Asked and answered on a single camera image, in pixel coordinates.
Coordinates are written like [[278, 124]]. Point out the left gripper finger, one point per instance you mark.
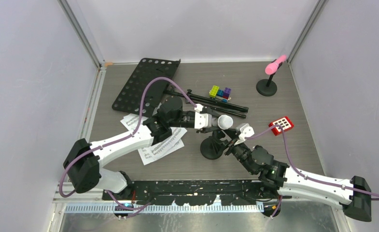
[[208, 130], [210, 111]]

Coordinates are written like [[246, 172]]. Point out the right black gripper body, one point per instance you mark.
[[240, 150]]

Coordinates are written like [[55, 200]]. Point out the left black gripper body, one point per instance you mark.
[[185, 121]]

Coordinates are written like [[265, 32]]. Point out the white toy microphone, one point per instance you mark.
[[223, 122]]

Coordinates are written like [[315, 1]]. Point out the black music stand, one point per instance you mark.
[[129, 98]]

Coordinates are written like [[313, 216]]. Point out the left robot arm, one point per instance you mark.
[[85, 162]]

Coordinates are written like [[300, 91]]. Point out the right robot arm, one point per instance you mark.
[[281, 179]]

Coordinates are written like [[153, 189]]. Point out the colourful toy brick car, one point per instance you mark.
[[220, 94]]

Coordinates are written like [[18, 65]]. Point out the red white cube block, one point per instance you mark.
[[281, 125]]

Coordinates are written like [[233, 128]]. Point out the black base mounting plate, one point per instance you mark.
[[198, 192]]

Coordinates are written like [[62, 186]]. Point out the black round microphone stand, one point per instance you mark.
[[267, 87]]

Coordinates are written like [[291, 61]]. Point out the pink toy microphone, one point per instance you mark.
[[274, 66]]

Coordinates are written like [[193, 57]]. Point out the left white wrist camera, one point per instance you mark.
[[203, 119]]

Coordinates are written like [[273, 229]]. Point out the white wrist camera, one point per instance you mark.
[[245, 131], [203, 119]]

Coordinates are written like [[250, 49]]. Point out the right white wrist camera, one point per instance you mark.
[[245, 131]]

